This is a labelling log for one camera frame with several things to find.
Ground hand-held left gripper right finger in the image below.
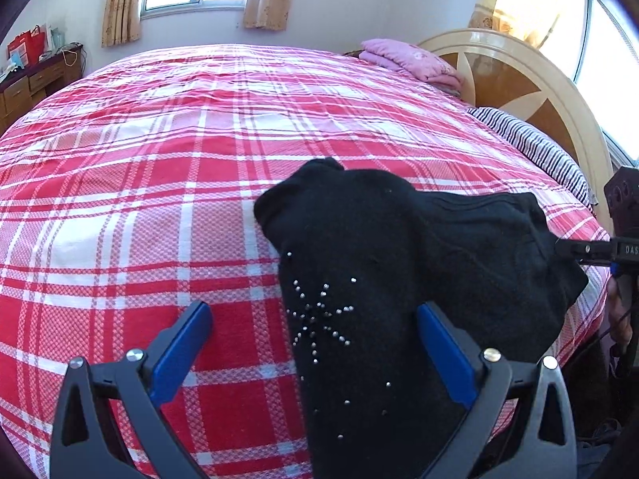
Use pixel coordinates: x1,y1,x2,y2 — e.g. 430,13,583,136
416,302,580,479

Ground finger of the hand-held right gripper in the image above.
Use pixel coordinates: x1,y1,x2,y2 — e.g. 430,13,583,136
555,238,615,266

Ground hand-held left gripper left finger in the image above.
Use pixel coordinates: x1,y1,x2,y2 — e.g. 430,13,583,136
50,301,215,479

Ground black pants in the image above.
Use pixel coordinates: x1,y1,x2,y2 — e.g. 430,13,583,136
254,157,590,479

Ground person's right hand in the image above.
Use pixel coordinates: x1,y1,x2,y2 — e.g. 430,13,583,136
606,277,632,355

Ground striped pillow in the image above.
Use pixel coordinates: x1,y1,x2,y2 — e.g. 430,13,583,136
466,106,595,205

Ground wooden bed headboard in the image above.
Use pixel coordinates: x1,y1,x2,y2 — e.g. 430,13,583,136
417,29,615,235

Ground large window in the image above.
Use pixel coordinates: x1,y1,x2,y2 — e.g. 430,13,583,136
574,0,639,165

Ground red plaid bed sheet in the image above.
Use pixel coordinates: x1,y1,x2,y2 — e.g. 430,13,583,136
0,42,612,479

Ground yellow sheer curtain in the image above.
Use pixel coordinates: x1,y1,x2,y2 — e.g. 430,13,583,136
468,0,587,81

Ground pink folded blanket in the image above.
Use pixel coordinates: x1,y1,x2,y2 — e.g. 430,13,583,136
360,38,465,93

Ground wooden desk with drawers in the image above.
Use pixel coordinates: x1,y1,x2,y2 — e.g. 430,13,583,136
0,44,85,133

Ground red gift bag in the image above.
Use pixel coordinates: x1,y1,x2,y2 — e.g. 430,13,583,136
7,27,48,67

